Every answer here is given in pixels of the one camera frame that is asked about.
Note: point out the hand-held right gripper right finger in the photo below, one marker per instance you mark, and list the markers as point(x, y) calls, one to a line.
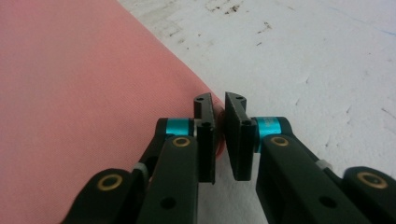
point(241, 140)

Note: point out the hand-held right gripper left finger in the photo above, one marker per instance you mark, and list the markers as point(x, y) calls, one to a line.
point(204, 140)

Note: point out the pink tank top red trim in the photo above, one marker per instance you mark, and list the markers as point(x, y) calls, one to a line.
point(93, 109)

